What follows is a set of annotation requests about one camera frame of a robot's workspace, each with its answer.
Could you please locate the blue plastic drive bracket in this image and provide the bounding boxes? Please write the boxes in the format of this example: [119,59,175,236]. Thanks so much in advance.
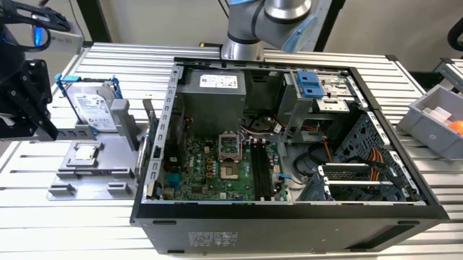
[295,70,324,99]

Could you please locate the metal socket cover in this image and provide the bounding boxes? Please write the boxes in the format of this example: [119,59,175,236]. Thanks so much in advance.
[218,131,243,160]

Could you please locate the metal disk bay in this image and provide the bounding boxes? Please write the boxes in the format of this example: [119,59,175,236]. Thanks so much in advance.
[318,162,395,201]

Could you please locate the silver CPU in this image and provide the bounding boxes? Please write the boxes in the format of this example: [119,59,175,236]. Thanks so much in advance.
[73,145,99,160]

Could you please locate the round CPU cooler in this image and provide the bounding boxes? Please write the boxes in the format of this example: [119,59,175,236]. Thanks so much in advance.
[242,115,283,135]

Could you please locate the CPU socket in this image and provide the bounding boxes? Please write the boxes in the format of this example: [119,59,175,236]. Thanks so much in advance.
[219,159,243,181]

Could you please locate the thick black cable loop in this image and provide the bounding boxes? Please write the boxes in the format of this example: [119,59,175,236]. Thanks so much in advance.
[292,151,323,185]

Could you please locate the black curved hose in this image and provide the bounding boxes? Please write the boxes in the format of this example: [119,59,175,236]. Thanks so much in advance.
[447,18,463,52]

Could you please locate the orange yellow power wires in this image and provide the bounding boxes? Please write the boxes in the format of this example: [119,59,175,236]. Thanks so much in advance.
[363,150,387,167]

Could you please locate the white plastic part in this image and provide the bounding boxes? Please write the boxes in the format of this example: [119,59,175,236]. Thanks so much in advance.
[422,107,452,122]

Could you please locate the black open PC case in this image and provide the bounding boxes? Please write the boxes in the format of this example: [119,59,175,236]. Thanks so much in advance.
[129,56,451,255]

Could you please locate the silver drive cage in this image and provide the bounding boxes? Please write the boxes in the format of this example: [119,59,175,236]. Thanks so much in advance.
[276,69,358,143]

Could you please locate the hard disk in blue carrier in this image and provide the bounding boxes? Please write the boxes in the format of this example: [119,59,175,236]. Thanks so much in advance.
[53,73,121,135]

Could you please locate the thin orange wires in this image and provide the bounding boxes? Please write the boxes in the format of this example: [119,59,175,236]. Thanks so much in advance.
[303,124,332,163]

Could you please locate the black RAM slot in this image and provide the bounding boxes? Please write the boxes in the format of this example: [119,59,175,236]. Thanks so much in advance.
[259,142,270,198]
[251,142,263,198]
[255,142,267,198]

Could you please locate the grey plastic bin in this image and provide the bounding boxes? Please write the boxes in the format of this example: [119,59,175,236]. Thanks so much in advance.
[396,84,463,165]

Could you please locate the green motherboard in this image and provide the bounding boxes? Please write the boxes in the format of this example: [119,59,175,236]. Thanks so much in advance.
[160,135,290,202]

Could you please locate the blue expansion slot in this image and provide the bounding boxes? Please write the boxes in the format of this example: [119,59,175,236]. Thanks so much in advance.
[165,173,182,190]

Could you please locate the graphics card with metal bracket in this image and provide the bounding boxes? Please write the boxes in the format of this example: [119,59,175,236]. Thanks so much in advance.
[141,97,160,144]

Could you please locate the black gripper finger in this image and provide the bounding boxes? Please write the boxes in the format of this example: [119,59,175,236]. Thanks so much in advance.
[0,84,59,142]
[24,59,55,104]

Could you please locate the black frame post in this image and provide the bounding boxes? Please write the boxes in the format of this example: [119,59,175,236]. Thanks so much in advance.
[312,0,344,53]
[80,0,113,44]

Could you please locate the grey parts rack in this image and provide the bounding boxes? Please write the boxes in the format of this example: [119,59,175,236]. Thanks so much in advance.
[45,99,151,202]

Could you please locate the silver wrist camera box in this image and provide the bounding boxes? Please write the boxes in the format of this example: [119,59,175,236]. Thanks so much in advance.
[31,15,83,54]

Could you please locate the grey power supply unit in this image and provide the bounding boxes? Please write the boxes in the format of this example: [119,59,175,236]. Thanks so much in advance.
[176,69,247,136]

